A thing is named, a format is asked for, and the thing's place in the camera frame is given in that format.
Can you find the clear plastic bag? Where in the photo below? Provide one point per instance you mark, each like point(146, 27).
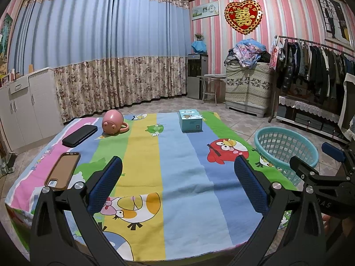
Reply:
point(3, 166)

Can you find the black case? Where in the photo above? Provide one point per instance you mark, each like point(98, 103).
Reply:
point(79, 135)

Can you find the white cabinet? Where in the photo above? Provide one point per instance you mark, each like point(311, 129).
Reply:
point(41, 102)

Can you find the pink hanging bag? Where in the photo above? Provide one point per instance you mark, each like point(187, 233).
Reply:
point(274, 58)

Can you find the small grey table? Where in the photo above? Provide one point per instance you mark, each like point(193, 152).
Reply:
point(212, 77)

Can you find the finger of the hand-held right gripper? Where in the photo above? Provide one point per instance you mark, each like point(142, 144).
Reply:
point(299, 165)
point(331, 149)

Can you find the small potted plant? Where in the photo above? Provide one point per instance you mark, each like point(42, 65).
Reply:
point(199, 36)

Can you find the teal plastic basket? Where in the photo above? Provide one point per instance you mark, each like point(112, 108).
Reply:
point(277, 144)

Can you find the framed wall poster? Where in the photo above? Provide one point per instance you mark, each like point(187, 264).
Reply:
point(332, 16)

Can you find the blue floral curtain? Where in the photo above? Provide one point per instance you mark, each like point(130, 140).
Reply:
point(97, 33)

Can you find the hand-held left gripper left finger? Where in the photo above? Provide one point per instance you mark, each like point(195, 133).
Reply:
point(106, 184)

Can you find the landscape wall picture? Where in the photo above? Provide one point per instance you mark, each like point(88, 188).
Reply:
point(205, 11)

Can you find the metal clothes rack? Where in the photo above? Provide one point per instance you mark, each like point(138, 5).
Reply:
point(305, 41)

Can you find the blue covered water bottle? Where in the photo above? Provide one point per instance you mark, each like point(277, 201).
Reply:
point(199, 47)

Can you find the person's right hand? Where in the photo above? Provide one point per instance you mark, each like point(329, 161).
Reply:
point(326, 221)

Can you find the colourful wall poster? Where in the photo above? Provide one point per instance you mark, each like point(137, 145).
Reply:
point(7, 38)

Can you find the row of hanging clothes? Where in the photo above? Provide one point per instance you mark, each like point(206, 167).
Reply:
point(313, 63)

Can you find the cartoon printed blanket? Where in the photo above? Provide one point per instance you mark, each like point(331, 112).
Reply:
point(188, 171)

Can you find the low cabinet with lace cloth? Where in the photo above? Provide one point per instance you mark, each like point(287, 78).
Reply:
point(302, 104)

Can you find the teal tissue box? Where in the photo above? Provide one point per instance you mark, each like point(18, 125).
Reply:
point(190, 123)

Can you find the brown phone case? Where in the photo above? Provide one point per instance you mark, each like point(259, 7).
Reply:
point(62, 169)

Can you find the cloth covered cabinet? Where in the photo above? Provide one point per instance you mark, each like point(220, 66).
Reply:
point(246, 88)

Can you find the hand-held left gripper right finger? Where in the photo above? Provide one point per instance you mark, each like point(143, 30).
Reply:
point(249, 184)

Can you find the chair with white cloth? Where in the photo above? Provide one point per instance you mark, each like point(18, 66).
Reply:
point(346, 102)

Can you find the grey water dispenser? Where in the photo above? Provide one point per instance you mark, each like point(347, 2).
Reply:
point(194, 86)

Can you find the pink pig mug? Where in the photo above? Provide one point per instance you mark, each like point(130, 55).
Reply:
point(112, 120)

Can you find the pile of clothes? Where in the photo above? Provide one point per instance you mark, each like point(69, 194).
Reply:
point(248, 51)

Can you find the red heart wall decoration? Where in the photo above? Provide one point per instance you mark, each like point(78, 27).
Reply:
point(243, 16)

